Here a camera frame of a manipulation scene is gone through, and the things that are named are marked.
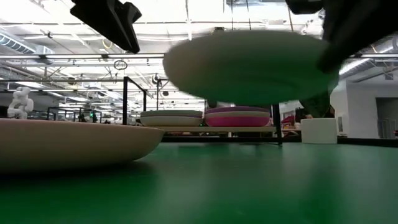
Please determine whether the peach pink plate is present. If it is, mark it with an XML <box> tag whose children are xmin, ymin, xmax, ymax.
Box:
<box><xmin>0</xmin><ymin>118</ymin><xmax>165</xmax><ymax>174</ymax></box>

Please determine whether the white robot figure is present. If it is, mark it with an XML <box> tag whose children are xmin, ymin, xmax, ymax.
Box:
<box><xmin>6</xmin><ymin>86</ymin><xmax>34</xmax><ymax>121</ymax></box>

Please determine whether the black frame wooden shelf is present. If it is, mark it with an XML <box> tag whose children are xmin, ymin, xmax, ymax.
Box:
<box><xmin>123</xmin><ymin>76</ymin><xmax>284</xmax><ymax>146</ymax></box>

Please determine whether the grey bowl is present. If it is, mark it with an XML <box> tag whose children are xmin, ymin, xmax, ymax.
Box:
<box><xmin>140</xmin><ymin>116</ymin><xmax>203</xmax><ymax>127</ymax></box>

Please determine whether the horizontal metal rail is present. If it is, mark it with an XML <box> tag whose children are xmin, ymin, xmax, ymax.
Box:
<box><xmin>0</xmin><ymin>53</ymin><xmax>398</xmax><ymax>60</ymax></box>

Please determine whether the pale blue-grey plate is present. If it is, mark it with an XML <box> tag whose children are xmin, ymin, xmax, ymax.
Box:
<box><xmin>162</xmin><ymin>29</ymin><xmax>340</xmax><ymax>106</ymax></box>

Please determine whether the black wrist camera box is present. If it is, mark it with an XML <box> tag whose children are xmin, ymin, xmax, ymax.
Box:
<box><xmin>285</xmin><ymin>0</ymin><xmax>325</xmax><ymax>15</ymax></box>

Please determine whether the black background rig frame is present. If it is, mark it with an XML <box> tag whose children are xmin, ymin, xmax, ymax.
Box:
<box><xmin>156</xmin><ymin>77</ymin><xmax>171</xmax><ymax>111</ymax></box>

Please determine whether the purple plate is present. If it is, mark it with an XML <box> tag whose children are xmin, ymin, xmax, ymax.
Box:
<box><xmin>205</xmin><ymin>106</ymin><xmax>271</xmax><ymax>114</ymax></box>

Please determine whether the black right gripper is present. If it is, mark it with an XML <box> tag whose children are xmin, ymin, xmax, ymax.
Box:
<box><xmin>316</xmin><ymin>0</ymin><xmax>398</xmax><ymax>75</ymax></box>

